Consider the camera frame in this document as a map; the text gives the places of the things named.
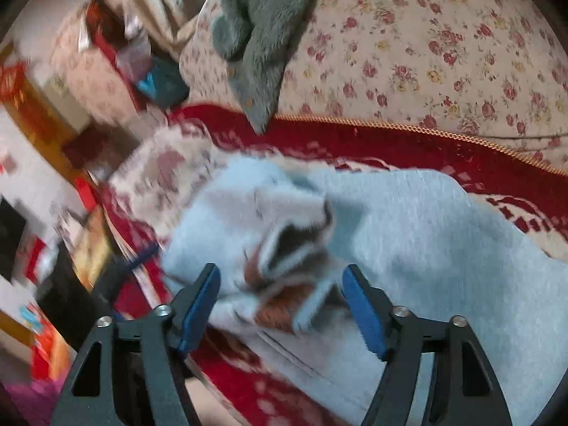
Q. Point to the black screen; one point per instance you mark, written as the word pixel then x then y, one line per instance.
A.
pixel 9 239

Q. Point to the clear plastic bag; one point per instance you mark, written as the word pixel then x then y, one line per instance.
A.
pixel 133 53

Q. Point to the floral armchair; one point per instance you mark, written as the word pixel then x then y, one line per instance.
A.
pixel 84 75

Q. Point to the grey-green fleece jacket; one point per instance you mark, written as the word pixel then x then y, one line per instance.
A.
pixel 262 31

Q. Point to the red patterned blanket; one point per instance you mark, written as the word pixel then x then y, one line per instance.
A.
pixel 399 142

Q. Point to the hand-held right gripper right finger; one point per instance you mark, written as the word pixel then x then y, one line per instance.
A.
pixel 366 315

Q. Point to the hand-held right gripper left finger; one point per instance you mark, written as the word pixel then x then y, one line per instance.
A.
pixel 199 310

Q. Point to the blue bag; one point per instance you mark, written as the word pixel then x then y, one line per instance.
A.
pixel 162 82

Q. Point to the red bag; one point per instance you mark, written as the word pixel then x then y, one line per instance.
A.
pixel 104 44

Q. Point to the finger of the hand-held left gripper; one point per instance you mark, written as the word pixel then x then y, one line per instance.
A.
pixel 140 259

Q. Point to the beige curtain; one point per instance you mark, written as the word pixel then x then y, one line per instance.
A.
pixel 146 0

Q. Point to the light grey sweatshirt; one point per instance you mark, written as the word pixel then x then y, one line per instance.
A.
pixel 443 239

